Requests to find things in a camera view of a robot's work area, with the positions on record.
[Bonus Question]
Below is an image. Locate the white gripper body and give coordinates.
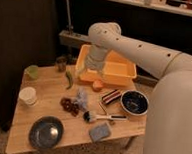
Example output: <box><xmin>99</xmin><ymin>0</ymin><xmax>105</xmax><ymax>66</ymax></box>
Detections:
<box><xmin>84</xmin><ymin>44</ymin><xmax>109</xmax><ymax>76</ymax></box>

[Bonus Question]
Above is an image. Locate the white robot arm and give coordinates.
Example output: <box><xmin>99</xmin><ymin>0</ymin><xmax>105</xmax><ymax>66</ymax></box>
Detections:
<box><xmin>85</xmin><ymin>22</ymin><xmax>192</xmax><ymax>154</ymax></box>

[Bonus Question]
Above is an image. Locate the dark glass cup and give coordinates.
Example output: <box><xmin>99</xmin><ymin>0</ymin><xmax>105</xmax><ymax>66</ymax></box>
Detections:
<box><xmin>55</xmin><ymin>56</ymin><xmax>67</xmax><ymax>72</ymax></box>

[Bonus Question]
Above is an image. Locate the green plastic cup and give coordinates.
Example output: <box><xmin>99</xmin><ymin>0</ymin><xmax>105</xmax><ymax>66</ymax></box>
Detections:
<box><xmin>25</xmin><ymin>65</ymin><xmax>39</xmax><ymax>80</ymax></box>

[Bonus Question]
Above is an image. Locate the white paper cup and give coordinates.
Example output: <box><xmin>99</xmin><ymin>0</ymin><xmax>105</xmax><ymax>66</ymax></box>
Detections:
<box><xmin>19</xmin><ymin>86</ymin><xmax>37</xmax><ymax>106</ymax></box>

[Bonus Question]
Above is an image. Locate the yellow plastic bin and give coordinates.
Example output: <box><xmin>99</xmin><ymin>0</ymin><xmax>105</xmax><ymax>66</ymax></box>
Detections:
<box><xmin>79</xmin><ymin>51</ymin><xmax>137</xmax><ymax>87</ymax></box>

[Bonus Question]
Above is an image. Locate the orange round fruit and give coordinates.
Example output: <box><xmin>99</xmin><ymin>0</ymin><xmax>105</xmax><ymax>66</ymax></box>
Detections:
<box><xmin>92</xmin><ymin>80</ymin><xmax>104</xmax><ymax>92</ymax></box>

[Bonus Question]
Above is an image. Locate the green chili pepper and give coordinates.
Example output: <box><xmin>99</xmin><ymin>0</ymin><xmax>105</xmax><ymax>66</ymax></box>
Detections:
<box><xmin>65</xmin><ymin>70</ymin><xmax>73</xmax><ymax>89</ymax></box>

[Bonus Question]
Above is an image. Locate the striped chocolate bar wrapper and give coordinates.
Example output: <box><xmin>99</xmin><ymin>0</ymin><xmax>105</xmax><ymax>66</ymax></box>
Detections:
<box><xmin>101</xmin><ymin>89</ymin><xmax>121</xmax><ymax>105</ymax></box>

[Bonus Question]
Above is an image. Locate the crumpled clear plastic bag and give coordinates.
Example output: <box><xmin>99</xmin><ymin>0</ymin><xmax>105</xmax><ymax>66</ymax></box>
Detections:
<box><xmin>76</xmin><ymin>87</ymin><xmax>88</xmax><ymax>112</ymax></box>

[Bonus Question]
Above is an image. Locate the wooden table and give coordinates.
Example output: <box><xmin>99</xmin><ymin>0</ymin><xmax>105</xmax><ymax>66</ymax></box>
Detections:
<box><xmin>4</xmin><ymin>60</ymin><xmax>151</xmax><ymax>154</ymax></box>

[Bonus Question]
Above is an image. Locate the bunch of dark grapes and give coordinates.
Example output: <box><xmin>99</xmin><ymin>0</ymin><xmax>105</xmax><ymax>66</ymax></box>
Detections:
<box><xmin>60</xmin><ymin>97</ymin><xmax>79</xmax><ymax>116</ymax></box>

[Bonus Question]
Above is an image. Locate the dark blue ceramic bowl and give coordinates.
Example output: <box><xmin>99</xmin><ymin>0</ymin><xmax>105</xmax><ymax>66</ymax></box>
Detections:
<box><xmin>120</xmin><ymin>90</ymin><xmax>149</xmax><ymax>116</ymax></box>

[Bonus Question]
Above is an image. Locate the black and white brush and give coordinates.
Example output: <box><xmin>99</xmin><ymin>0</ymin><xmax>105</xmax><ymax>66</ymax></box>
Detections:
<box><xmin>83</xmin><ymin>111</ymin><xmax>127</xmax><ymax>123</ymax></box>

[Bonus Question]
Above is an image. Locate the metal pole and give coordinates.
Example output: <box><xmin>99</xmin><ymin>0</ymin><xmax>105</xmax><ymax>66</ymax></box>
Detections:
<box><xmin>65</xmin><ymin>0</ymin><xmax>73</xmax><ymax>34</ymax></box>

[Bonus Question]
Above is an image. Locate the blue sponge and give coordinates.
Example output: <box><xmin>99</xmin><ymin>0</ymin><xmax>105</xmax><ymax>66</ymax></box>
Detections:
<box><xmin>89</xmin><ymin>122</ymin><xmax>111</xmax><ymax>142</ymax></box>

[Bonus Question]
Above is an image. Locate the grey metal plate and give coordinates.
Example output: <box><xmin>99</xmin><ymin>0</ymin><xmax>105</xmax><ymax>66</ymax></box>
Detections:
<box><xmin>28</xmin><ymin>116</ymin><xmax>64</xmax><ymax>150</ymax></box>

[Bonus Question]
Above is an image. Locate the metal rail beam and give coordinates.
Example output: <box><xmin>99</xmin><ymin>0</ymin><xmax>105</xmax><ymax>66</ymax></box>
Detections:
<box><xmin>59</xmin><ymin>30</ymin><xmax>90</xmax><ymax>48</ymax></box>

